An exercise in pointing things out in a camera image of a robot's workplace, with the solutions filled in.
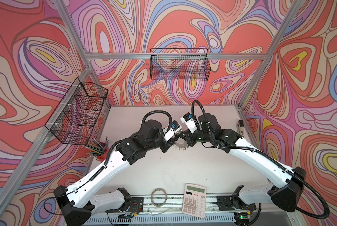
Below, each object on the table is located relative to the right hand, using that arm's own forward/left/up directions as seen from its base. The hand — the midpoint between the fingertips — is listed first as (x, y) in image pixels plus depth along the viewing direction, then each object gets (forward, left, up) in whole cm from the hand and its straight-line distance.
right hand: (182, 139), depth 72 cm
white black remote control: (+20, -47, -22) cm, 55 cm away
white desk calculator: (-24, -6, -23) cm, 34 cm away
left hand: (-1, +3, +5) cm, 6 cm away
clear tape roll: (-25, +15, -24) cm, 38 cm away
